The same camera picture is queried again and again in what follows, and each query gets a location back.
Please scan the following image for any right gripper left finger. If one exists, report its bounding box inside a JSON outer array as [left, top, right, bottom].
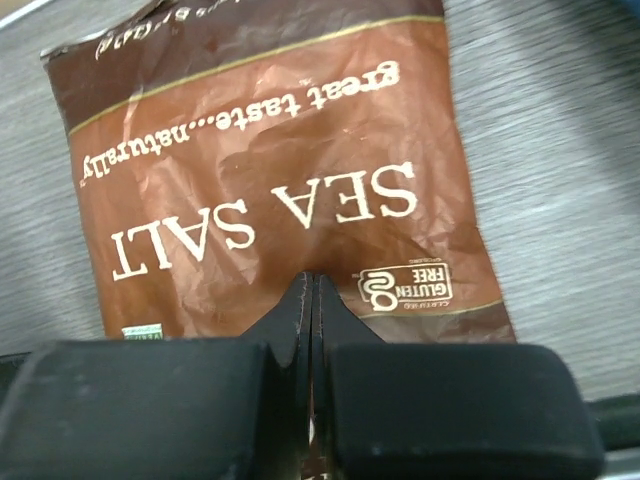
[[1, 273, 312, 479]]

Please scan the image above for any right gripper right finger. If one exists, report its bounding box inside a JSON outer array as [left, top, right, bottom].
[[312, 275, 604, 479]]

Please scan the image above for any brown Kettle sea salt bag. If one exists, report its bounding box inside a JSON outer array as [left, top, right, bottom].
[[41, 1, 516, 343]]

